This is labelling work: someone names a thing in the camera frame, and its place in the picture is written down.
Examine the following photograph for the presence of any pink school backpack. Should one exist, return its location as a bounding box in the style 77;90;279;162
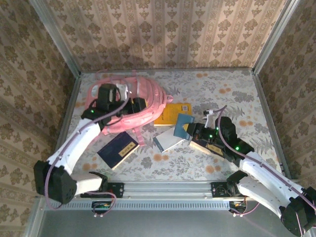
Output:
85;70;175;148

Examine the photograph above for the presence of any grey white notebook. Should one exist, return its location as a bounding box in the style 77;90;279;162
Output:
153;127;188;154

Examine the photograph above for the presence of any yellow paperback book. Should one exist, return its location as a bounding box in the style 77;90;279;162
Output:
153;103;193;127

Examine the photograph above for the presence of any navy book with gold label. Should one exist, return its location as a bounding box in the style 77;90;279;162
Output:
97;131;140;170
189;139;228;161

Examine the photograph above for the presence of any floral table cloth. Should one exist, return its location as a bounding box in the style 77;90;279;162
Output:
56;70;284;181

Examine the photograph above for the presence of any grey metal panel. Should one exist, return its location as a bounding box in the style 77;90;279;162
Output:
23;197;316;237

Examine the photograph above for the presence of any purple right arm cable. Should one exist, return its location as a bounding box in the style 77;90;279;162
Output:
214;105;316;237

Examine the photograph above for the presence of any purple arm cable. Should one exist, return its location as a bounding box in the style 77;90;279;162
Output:
214;105;316;237
44;98;130;218

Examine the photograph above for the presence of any aluminium right side rail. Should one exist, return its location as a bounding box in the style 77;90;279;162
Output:
251;70;292;180

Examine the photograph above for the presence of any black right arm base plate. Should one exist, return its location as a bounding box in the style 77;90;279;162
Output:
211;182;247;198

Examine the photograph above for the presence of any aluminium front frame rail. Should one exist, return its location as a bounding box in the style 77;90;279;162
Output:
74;179;302;198

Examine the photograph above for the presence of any aluminium back rail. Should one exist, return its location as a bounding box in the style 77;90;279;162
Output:
80;67;255;74

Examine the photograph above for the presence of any aluminium left corner post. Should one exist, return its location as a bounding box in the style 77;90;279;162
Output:
29;0;82;78

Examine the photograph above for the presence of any aluminium corner post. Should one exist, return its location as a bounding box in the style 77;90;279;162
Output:
29;0;82;78
251;0;301;75

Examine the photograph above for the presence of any slotted grey cable duct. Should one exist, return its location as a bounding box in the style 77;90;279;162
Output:
64;200;234;211

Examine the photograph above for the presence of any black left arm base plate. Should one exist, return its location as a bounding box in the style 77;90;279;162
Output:
80;182;124;198

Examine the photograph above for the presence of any aluminium right corner post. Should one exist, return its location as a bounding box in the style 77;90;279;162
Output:
251;0;301;75

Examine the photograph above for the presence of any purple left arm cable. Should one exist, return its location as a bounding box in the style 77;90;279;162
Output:
44;98;130;218

